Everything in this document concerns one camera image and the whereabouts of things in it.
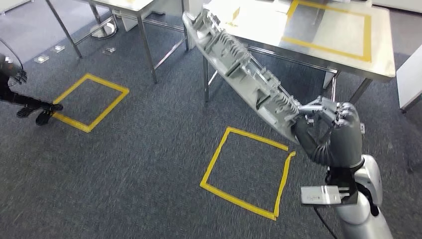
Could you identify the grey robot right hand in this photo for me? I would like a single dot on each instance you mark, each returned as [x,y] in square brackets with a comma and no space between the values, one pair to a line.
[344,142]

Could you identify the silver plastic hubcap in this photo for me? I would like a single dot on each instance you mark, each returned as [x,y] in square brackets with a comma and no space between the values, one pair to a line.
[244,79]

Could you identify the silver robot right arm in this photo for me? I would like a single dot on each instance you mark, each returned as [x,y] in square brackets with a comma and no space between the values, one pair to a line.
[359,217]

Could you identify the stainless steel workbench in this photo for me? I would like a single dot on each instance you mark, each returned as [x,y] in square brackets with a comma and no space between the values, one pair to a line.
[263,19]

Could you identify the small white panel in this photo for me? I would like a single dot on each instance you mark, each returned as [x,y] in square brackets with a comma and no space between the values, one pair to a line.
[328,80]

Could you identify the yellow tape rectangle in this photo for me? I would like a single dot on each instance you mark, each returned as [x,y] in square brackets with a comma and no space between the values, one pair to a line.
[367,36]

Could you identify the small yellow tape scrap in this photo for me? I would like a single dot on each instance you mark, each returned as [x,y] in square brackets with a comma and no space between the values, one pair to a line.
[234,14]

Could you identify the white desk side panel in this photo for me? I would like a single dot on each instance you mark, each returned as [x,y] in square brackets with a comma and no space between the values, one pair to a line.
[195,4]
[153,21]

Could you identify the silver floor socket box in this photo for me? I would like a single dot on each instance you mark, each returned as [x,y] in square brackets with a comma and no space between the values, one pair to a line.
[41,59]
[58,48]
[109,51]

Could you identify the chrome-legged white-top table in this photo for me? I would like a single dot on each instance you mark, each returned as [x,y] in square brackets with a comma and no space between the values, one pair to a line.
[122,4]

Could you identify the chrome stanchion with round base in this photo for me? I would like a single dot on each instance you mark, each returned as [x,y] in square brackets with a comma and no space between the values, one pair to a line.
[105,31]

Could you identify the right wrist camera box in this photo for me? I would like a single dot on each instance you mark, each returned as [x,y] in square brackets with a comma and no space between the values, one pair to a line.
[319,195]

